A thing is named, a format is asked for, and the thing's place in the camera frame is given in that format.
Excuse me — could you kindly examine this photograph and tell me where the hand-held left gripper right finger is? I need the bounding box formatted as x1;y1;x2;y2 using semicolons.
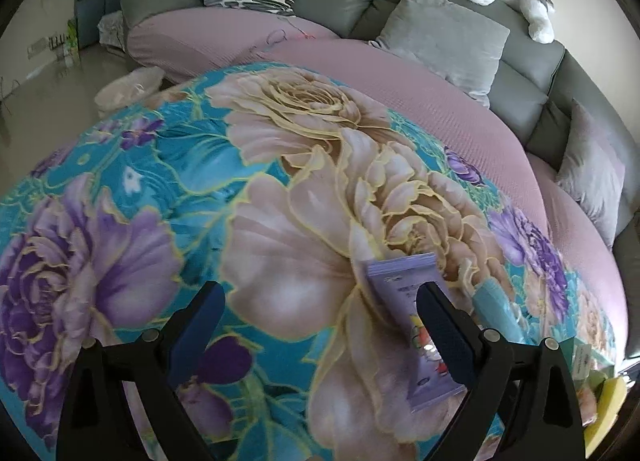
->
416;281;586;461

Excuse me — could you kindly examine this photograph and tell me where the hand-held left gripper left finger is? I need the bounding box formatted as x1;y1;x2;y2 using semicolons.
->
55;281;227;461

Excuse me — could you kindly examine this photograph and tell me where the teal tray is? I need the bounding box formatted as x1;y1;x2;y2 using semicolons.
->
472;277;628;442

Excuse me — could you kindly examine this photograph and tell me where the purple cartoon print packet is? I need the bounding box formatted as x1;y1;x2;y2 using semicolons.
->
365;252;468;414

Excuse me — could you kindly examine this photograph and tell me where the yellow green sponge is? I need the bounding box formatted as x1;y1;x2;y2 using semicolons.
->
582;376;626;457

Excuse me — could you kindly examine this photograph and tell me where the floral blue blanket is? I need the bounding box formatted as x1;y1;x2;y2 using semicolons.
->
0;61;618;461

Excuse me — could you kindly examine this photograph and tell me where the grey lilac pillow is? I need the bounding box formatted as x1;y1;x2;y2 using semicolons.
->
555;98;628;249

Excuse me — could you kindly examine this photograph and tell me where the plain grey pillow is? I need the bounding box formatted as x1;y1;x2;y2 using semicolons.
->
370;0;511;109

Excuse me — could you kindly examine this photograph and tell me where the thin loose thread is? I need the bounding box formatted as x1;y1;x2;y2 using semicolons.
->
252;28;321;49

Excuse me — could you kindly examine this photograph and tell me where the patterned gift bag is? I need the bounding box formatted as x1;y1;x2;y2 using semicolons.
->
97;11;126;49

